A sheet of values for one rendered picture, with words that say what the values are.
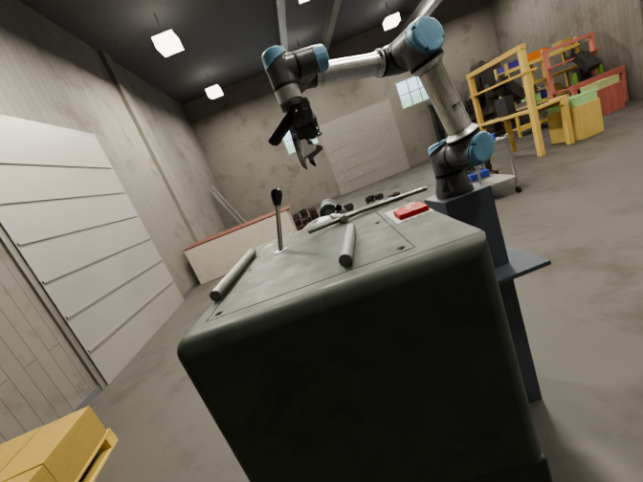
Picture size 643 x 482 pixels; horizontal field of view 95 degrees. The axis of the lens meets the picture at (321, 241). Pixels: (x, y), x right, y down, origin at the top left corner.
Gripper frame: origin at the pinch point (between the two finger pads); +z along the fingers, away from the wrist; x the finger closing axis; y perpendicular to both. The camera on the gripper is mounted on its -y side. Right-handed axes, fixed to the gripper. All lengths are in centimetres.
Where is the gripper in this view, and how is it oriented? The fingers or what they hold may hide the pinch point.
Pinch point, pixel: (309, 168)
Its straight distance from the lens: 98.2
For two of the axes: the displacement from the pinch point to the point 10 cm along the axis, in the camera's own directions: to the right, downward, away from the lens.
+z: 3.6, 9.0, 2.3
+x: 1.6, -3.1, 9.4
